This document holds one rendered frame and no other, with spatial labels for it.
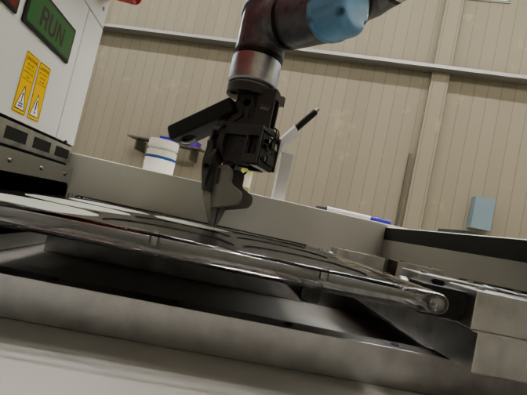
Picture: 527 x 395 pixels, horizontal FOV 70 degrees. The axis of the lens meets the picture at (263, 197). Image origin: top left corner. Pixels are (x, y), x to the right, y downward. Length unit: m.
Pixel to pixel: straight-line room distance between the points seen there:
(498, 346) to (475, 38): 8.02
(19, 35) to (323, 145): 6.84
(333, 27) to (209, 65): 7.66
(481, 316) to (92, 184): 0.55
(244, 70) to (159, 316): 0.38
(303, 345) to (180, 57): 8.23
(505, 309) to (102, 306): 0.29
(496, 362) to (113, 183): 0.54
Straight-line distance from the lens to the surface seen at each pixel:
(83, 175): 0.66
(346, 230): 0.66
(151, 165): 0.90
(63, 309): 0.31
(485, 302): 0.32
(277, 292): 0.57
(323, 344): 0.31
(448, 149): 7.46
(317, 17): 0.52
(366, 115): 7.38
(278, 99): 0.56
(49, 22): 0.55
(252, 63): 0.56
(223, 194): 0.54
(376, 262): 0.63
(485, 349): 0.32
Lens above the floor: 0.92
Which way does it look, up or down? 4 degrees up
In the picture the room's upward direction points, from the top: 12 degrees clockwise
